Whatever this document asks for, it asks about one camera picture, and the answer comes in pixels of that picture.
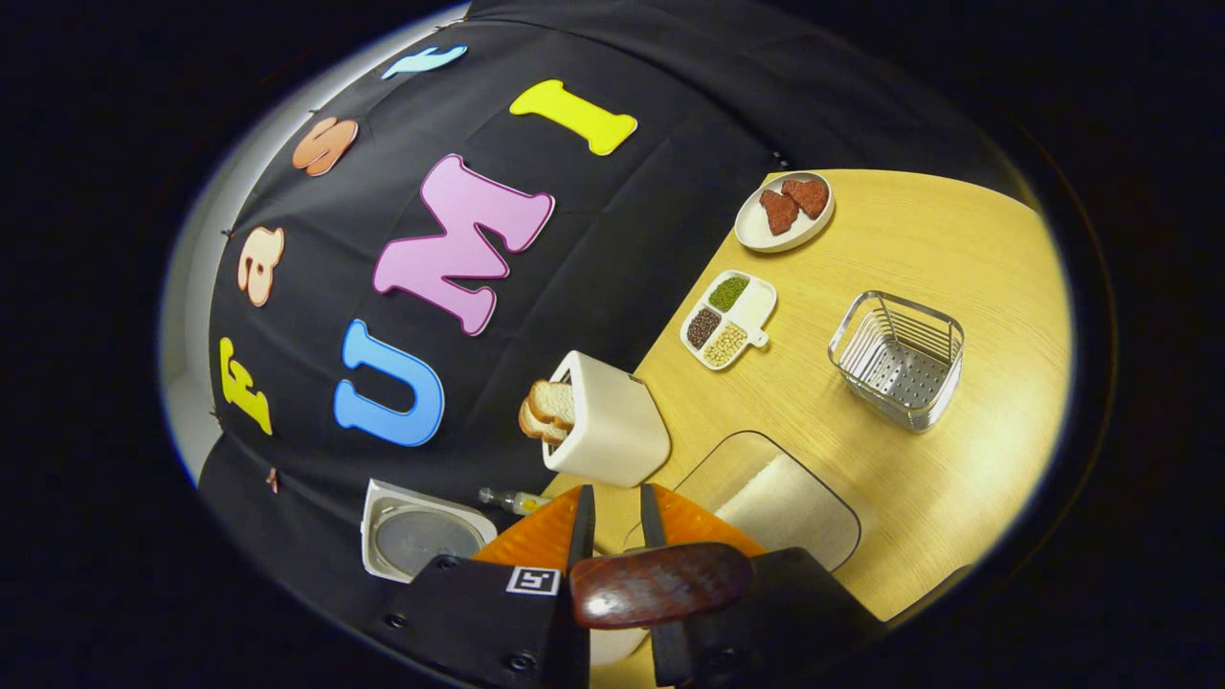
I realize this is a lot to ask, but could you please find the white round plate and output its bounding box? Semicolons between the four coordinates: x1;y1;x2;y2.
734;171;835;254

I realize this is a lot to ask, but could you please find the clear box of white rice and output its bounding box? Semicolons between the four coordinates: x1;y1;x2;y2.
622;431;862;573

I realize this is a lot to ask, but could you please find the white rice cooker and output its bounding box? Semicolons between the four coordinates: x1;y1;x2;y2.
361;478;499;585

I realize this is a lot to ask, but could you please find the white divided dish of beans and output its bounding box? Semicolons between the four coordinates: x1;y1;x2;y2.
679;270;778;371

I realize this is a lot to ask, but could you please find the brown wooden spoon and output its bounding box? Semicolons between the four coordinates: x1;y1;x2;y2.
569;542;755;630

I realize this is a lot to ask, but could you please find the bread slice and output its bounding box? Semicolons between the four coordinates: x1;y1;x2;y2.
518;394;566;443
528;379;576;428

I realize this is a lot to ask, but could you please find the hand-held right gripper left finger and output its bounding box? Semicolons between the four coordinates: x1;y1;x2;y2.
368;483;596;689

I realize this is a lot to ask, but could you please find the red meat piece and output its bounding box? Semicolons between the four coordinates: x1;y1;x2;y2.
781;178;830;220
759;189;800;236

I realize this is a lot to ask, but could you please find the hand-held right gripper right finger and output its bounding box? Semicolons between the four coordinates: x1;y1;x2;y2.
639;483;886;689

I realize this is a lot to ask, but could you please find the white toaster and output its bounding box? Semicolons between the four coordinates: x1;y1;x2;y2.
542;350;672;488

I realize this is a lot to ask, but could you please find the metal wire chopstick holder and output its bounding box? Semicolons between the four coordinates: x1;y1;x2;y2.
828;290;966;433

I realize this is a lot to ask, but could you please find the small glass bottle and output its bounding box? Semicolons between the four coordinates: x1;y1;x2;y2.
479;487;553;516

